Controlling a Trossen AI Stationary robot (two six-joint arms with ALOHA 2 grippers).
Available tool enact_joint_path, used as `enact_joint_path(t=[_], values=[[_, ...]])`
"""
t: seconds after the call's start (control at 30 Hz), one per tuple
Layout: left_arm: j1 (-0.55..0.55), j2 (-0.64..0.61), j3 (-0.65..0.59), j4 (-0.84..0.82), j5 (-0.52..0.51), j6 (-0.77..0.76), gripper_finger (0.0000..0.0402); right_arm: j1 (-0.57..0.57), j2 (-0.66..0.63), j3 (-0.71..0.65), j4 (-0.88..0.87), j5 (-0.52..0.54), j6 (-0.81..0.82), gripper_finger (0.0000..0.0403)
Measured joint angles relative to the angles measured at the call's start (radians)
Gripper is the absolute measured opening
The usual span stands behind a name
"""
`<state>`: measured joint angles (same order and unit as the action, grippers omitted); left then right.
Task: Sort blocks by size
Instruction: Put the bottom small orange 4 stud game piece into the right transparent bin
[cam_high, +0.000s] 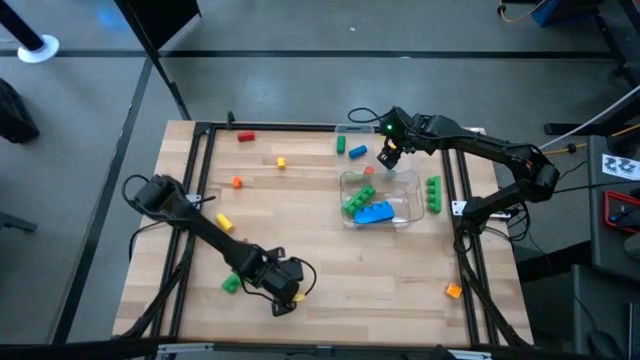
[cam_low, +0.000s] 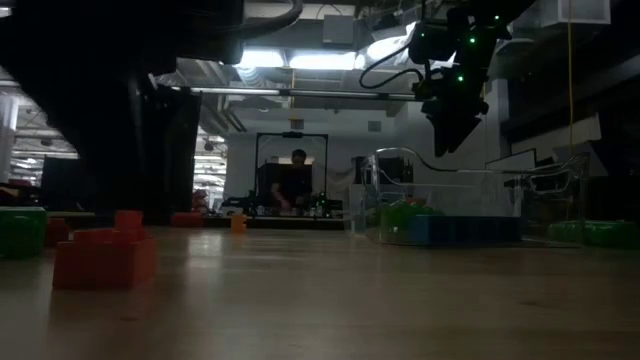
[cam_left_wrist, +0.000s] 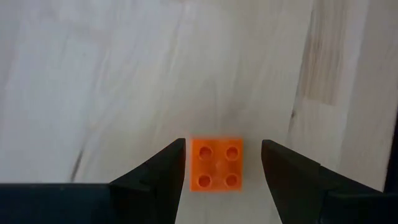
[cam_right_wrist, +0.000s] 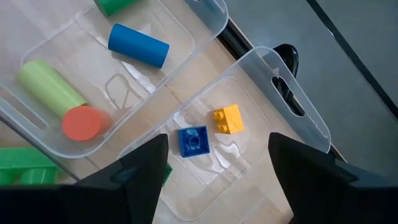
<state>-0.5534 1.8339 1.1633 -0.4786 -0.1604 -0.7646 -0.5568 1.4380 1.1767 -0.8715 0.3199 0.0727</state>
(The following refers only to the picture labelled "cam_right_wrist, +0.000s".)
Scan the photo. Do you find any coral orange cylinder block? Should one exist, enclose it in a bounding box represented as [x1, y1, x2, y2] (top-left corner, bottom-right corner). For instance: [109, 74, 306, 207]
[61, 105, 113, 142]

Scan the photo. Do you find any light green cylinder block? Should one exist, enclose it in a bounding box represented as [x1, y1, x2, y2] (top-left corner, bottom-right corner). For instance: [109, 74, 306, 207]
[15, 60, 88, 119]

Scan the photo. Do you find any frosted plastic bin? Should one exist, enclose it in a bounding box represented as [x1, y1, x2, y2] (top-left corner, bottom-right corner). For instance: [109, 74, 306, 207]
[0, 0, 229, 159]
[118, 45, 332, 222]

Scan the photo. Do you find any black curved clamp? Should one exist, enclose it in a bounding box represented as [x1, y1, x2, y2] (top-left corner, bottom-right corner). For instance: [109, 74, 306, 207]
[271, 43, 306, 118]

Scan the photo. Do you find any small green brick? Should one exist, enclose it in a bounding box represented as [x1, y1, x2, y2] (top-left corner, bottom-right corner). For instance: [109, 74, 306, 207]
[161, 163, 174, 187]

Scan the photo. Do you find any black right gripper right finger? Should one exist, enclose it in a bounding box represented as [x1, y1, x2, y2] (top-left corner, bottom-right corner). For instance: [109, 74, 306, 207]
[268, 132, 398, 224]

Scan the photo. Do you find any small blue brick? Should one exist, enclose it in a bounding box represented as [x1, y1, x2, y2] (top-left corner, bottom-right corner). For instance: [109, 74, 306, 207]
[177, 125, 211, 159]

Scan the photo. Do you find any blue cylinder block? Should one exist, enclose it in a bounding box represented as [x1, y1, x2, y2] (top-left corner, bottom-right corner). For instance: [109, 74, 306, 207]
[107, 23, 170, 69]

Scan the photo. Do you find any dark green cylinder block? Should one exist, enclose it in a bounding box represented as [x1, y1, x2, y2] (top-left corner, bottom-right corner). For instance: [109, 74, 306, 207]
[93, 0, 139, 17]

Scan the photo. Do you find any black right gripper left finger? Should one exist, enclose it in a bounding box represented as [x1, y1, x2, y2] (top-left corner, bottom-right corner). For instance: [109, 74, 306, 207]
[0, 133, 169, 224]

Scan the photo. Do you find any small yellow brick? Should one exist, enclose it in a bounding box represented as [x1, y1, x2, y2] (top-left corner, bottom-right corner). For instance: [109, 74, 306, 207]
[212, 103, 245, 135]

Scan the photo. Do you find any long green block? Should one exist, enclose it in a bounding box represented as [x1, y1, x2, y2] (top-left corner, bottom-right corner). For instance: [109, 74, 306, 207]
[0, 147, 62, 187]

